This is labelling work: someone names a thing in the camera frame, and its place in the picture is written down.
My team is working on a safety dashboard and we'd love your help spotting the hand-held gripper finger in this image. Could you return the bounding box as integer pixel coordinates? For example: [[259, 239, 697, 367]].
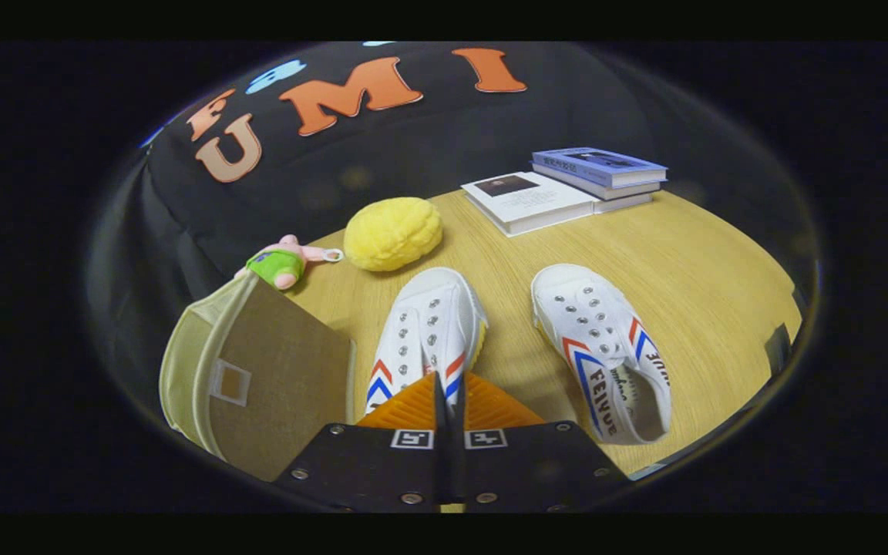
[[271, 372, 452, 513], [452, 372, 631, 513]]

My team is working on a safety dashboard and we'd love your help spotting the white striped canvas shoe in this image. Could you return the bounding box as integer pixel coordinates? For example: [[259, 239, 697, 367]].
[[365, 267, 489, 417], [530, 264, 674, 446]]

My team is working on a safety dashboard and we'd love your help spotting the beige fabric storage box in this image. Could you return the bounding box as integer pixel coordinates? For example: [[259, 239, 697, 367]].
[[159, 271, 356, 483]]

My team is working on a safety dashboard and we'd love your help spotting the yellow plush ball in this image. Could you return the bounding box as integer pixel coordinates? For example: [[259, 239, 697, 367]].
[[344, 197, 443, 272]]

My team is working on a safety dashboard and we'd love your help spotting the pink and green plush toy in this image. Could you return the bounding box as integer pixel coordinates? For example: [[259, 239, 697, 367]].
[[234, 234, 345, 291]]

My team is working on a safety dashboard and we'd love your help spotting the white book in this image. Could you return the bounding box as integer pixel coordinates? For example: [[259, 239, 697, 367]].
[[461, 171, 597, 237]]

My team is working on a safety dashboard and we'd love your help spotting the blue book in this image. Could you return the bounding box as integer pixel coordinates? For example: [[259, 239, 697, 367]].
[[531, 146, 668, 190]]

